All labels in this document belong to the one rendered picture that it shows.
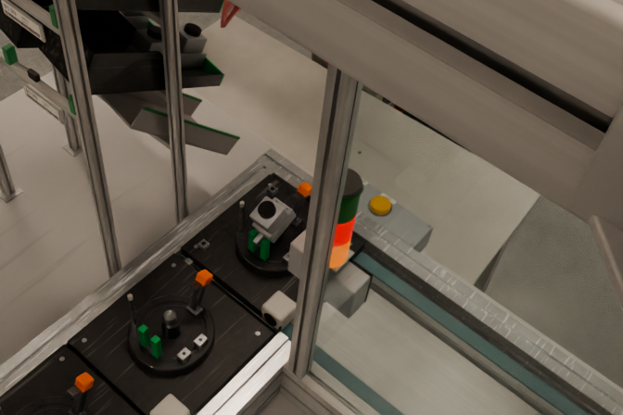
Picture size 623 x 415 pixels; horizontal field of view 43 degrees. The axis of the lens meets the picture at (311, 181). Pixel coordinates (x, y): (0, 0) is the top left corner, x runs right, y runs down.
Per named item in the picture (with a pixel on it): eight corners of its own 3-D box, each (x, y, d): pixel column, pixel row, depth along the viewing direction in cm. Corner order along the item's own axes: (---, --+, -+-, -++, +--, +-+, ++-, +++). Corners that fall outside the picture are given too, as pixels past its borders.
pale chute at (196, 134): (188, 116, 162) (201, 98, 161) (227, 156, 156) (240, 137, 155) (88, 83, 138) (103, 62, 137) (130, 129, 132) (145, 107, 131)
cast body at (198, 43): (187, 54, 144) (200, 20, 140) (201, 68, 142) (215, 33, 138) (149, 56, 138) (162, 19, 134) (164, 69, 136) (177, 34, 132)
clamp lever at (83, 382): (77, 404, 121) (86, 370, 117) (86, 412, 120) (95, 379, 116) (57, 416, 118) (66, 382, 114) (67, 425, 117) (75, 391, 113)
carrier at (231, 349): (174, 258, 144) (171, 216, 135) (273, 338, 136) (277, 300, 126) (67, 347, 132) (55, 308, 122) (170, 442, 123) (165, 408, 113)
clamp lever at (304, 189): (293, 213, 147) (305, 181, 143) (301, 220, 147) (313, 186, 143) (281, 220, 145) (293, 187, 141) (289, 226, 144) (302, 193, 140)
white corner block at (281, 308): (277, 300, 141) (278, 288, 138) (297, 316, 139) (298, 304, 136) (260, 318, 138) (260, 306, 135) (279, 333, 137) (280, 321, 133)
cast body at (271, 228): (278, 202, 142) (268, 187, 136) (297, 216, 140) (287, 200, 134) (248, 239, 141) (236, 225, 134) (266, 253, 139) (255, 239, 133)
